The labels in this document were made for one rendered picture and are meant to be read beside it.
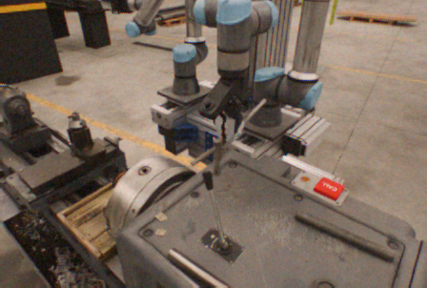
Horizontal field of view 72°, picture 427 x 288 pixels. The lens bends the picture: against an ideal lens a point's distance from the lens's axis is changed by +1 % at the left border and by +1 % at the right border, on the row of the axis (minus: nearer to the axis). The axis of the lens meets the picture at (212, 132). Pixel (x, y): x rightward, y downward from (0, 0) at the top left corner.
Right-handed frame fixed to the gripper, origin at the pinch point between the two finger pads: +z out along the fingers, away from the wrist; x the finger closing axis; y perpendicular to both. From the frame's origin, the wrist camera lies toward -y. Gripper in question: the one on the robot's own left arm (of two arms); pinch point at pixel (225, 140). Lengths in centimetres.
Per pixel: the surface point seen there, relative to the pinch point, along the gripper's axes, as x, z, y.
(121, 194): 19.6, 15.1, -22.5
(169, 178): 11.0, 11.8, -11.8
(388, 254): -43.1, 7.6, -2.4
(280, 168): -12.4, 9.6, 10.5
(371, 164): -12, 136, 225
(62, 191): 72, 46, -22
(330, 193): -27.6, 8.4, 8.1
